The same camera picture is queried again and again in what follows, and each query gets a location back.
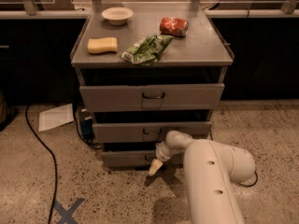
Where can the grey top drawer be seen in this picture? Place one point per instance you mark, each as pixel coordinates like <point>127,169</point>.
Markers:
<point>151,97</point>

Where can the grey drawer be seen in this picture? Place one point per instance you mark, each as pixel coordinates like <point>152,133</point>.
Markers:
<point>117,159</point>
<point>151,97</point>
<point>146,132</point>

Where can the white paper sheet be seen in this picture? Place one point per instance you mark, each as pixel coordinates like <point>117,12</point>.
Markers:
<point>55,117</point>

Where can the grey middle drawer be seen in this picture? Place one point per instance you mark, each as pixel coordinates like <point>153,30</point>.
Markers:
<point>146,132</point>

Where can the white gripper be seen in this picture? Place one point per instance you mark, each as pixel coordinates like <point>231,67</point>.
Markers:
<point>163,152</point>

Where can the crushed red can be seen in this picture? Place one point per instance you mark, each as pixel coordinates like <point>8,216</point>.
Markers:
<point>174,26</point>

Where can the yellow sponge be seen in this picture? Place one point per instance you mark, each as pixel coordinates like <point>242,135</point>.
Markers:
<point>102,45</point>

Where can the blue power box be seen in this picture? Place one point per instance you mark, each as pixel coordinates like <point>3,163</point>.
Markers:
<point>85,123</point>

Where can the grey bottom drawer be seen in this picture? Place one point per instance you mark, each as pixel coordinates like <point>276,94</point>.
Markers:
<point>117,159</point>

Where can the white bowl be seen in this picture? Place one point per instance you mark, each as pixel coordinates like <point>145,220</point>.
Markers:
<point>117,15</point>

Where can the blue tape cross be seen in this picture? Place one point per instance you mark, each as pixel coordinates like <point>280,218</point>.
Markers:
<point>67,214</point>

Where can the green chip bag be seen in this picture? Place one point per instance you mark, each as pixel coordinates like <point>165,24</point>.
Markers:
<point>148,50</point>

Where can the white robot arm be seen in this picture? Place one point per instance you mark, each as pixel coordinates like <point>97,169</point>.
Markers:
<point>210,170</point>

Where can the grey drawer cabinet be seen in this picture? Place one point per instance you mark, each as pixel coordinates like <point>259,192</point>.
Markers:
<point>197,58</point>

